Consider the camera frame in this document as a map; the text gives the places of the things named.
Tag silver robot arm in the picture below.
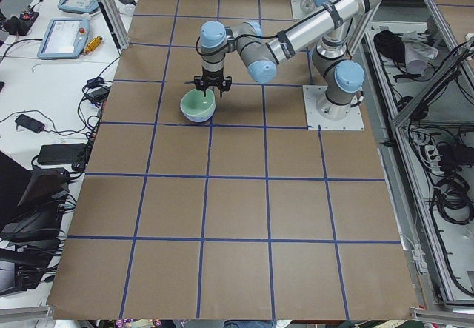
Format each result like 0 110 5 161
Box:
194 0 382 120

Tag far teach pendant tablet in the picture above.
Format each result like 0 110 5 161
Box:
58 0 99 14

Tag yellow connector block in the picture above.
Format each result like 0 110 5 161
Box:
83 36 103 55

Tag white power strip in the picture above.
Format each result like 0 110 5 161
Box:
418 135 444 176

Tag aluminium frame post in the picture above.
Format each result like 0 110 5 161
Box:
96 0 130 51

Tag black smartphone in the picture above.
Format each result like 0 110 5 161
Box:
15 114 45 133

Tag brown paper table cover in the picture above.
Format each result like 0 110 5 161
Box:
48 0 420 320

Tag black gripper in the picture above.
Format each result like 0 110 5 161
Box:
193 62 232 97

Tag blue ceramic bowl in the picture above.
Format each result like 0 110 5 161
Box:
181 104 216 123

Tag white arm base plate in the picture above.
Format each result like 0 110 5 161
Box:
302 85 365 131

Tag white rear base plate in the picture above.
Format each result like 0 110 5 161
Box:
290 0 316 21

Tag teach pendant tablet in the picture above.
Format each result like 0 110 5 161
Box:
37 18 90 60
58 0 99 14

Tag black power brick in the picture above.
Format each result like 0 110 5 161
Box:
37 143 86 165

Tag near teach pendant tablet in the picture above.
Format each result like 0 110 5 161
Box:
37 18 90 60

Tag grey crumpled cloth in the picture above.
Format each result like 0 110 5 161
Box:
401 31 438 76

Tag green ceramic bowl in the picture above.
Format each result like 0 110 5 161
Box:
180 89 216 109

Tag black cloth bundle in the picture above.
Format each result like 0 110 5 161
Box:
373 30 405 63

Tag small black adapter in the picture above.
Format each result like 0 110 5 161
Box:
119 0 136 5

